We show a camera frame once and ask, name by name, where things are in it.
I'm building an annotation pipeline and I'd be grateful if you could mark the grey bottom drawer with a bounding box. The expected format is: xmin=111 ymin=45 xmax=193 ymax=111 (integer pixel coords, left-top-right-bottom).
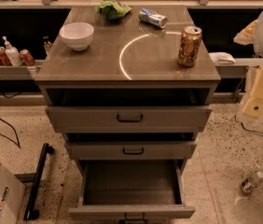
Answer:
xmin=69 ymin=160 xmax=195 ymax=224

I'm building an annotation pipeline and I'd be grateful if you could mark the grey drawer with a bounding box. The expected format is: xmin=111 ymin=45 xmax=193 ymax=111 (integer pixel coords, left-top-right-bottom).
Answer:
xmin=46 ymin=105 xmax=212 ymax=133
xmin=65 ymin=133 xmax=197 ymax=161
xmin=69 ymin=160 xmax=195 ymax=224

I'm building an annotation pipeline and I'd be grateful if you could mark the grey drawer cabinet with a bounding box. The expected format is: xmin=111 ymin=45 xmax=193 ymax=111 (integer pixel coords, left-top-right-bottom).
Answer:
xmin=34 ymin=5 xmax=222 ymax=173

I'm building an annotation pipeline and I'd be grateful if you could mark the grey middle drawer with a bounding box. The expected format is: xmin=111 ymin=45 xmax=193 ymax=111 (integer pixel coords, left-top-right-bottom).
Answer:
xmin=65 ymin=133 xmax=197 ymax=161

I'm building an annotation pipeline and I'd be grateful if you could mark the grey top drawer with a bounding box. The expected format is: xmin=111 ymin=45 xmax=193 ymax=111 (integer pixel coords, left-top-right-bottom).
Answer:
xmin=46 ymin=105 xmax=212 ymax=133

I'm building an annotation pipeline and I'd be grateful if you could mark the white folded cloth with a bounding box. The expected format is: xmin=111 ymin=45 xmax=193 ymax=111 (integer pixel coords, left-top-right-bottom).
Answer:
xmin=209 ymin=52 xmax=236 ymax=64

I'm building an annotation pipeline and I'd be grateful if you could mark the gold soda can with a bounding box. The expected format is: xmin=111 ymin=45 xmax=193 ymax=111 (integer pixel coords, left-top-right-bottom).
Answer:
xmin=177 ymin=25 xmax=202 ymax=67

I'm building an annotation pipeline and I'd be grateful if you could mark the plastic bottle on floor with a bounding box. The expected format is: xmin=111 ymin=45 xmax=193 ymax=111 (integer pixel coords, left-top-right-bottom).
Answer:
xmin=240 ymin=171 xmax=263 ymax=194

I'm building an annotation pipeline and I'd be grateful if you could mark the silver blue soda can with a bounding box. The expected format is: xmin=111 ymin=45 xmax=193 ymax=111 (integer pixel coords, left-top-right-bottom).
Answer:
xmin=138 ymin=8 xmax=168 ymax=29

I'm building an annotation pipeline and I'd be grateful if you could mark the green chip bag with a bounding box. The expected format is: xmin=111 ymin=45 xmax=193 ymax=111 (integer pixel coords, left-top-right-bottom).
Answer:
xmin=95 ymin=0 xmax=132 ymax=21

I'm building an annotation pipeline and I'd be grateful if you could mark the white bowl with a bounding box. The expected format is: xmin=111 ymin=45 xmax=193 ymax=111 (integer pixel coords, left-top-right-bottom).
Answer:
xmin=59 ymin=22 xmax=94 ymax=51

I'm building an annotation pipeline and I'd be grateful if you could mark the small dark bottle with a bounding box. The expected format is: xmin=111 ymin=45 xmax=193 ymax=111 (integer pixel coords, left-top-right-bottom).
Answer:
xmin=43 ymin=36 xmax=52 ymax=54

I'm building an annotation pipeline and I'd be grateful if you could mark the red soda can right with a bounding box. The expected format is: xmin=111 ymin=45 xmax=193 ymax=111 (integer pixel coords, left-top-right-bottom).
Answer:
xmin=20 ymin=49 xmax=35 ymax=66

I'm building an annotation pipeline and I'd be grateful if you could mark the black metal bar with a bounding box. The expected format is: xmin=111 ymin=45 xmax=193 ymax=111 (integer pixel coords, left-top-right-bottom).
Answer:
xmin=23 ymin=143 xmax=54 ymax=220

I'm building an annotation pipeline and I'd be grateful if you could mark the black cable right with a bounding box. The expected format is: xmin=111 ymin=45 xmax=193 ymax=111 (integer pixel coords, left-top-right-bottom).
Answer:
xmin=233 ymin=114 xmax=263 ymax=141

